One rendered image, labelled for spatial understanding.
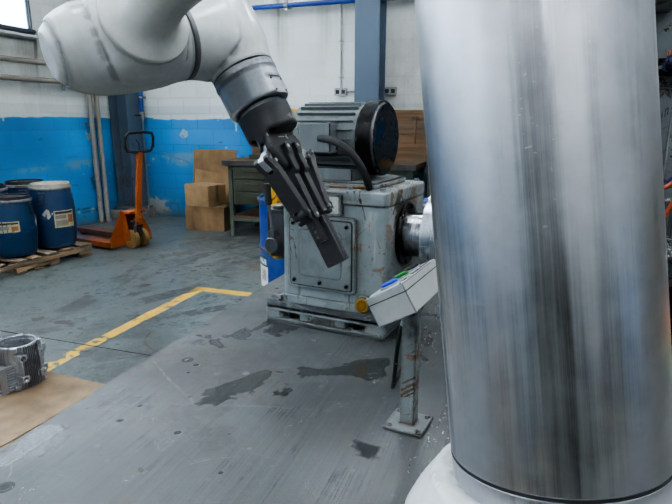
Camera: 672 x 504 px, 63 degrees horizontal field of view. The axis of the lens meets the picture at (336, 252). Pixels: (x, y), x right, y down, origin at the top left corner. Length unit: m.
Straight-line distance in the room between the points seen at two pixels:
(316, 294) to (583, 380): 1.18
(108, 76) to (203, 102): 6.89
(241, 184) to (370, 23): 2.25
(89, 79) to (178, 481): 0.57
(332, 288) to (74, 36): 0.86
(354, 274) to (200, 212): 5.60
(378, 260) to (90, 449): 0.70
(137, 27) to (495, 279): 0.52
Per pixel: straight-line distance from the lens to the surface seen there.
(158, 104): 7.98
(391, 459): 0.92
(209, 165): 7.30
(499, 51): 0.23
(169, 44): 0.69
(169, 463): 0.95
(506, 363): 0.24
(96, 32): 0.69
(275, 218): 1.42
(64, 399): 2.70
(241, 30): 0.78
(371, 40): 6.38
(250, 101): 0.76
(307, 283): 1.37
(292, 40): 7.04
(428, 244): 1.26
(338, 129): 1.35
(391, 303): 0.84
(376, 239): 1.28
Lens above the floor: 1.32
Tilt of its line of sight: 14 degrees down
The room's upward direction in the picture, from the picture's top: straight up
